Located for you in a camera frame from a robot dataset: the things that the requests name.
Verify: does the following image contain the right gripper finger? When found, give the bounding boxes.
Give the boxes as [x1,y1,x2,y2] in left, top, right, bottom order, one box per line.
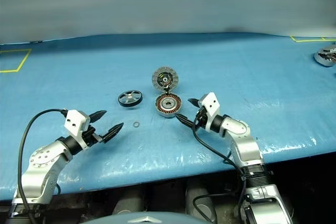
[175,113,196,128]
[187,98,201,109]

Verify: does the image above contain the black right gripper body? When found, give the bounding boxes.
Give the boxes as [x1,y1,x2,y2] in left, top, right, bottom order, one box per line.
[194,105,208,129]

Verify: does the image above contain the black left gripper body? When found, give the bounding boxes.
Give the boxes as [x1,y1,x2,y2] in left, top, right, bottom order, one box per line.
[82,125,103,147]

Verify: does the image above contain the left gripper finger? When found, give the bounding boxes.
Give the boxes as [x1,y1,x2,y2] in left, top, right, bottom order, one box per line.
[100,122,124,144]
[89,110,108,124]

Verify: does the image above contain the motor stator with copper windings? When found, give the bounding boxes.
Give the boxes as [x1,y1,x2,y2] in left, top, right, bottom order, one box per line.
[153,92,182,119]

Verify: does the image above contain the grey motor rotor disc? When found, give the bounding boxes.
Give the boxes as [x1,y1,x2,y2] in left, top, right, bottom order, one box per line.
[151,66,180,90]

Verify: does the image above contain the black rotor wheel silver spokes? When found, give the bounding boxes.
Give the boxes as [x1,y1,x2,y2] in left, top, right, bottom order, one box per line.
[117,90,144,108]

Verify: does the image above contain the silver metal object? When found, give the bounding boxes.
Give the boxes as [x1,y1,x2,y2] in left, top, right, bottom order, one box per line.
[313,45,336,68]

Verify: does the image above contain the blue plastic table cover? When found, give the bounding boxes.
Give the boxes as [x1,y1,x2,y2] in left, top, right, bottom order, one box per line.
[0,33,336,201]

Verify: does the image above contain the dark grey rounded shape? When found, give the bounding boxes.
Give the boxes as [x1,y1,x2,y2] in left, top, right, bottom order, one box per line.
[112,189,144,216]
[185,186,216,222]

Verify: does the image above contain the blue-grey robot torso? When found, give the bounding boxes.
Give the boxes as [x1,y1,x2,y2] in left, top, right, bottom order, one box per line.
[86,211,211,224]

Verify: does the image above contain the yellow tape outline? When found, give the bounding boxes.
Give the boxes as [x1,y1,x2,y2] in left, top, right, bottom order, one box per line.
[0,48,33,73]
[290,35,336,43]

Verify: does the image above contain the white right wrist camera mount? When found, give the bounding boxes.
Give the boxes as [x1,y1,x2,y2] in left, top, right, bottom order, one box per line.
[197,92,223,133]

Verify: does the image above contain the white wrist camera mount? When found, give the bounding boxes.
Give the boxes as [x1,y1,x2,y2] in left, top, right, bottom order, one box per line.
[64,109,91,149]
[197,92,223,133]

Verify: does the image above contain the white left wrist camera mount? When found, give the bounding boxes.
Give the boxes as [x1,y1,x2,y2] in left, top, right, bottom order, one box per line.
[64,109,91,149]

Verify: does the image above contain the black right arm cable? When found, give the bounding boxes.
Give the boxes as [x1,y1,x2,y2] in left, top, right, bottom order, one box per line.
[191,115,249,224]

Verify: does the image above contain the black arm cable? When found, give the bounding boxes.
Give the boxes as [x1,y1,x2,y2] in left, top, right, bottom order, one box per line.
[191,115,249,224]
[17,108,66,224]

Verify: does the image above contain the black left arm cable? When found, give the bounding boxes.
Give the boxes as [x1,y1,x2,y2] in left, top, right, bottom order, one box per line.
[17,108,66,224]

